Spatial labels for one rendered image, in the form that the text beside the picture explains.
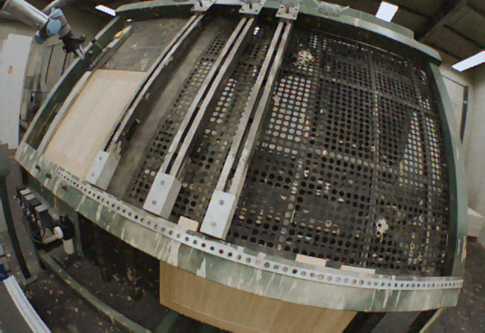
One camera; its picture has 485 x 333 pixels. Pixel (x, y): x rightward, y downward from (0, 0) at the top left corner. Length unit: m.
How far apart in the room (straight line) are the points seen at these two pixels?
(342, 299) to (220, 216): 0.42
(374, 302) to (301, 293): 0.23
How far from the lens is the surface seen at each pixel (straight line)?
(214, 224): 0.63
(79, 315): 1.56
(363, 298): 0.71
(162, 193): 0.69
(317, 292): 0.66
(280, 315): 1.07
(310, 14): 1.27
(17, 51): 4.74
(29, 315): 1.34
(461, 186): 1.05
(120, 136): 0.89
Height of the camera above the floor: 1.26
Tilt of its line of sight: 10 degrees down
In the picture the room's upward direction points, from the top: 12 degrees clockwise
